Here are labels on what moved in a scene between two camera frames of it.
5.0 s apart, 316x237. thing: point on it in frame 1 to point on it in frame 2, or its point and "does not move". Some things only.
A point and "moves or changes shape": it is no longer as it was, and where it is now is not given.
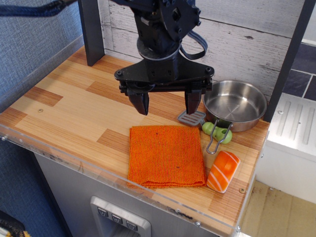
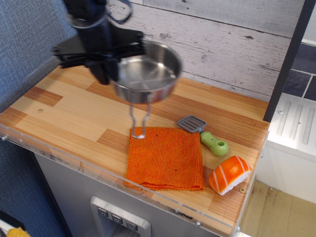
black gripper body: [173, 74] to [99, 42]
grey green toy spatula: [223, 135] to [218, 146]
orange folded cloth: [165, 156] does not move
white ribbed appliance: [288, 163] does not move
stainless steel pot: [239, 103] moves or changes shape
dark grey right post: [291, 56] does not move
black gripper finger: [140, 100] to [100, 71]
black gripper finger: [192, 99] to [112, 69]
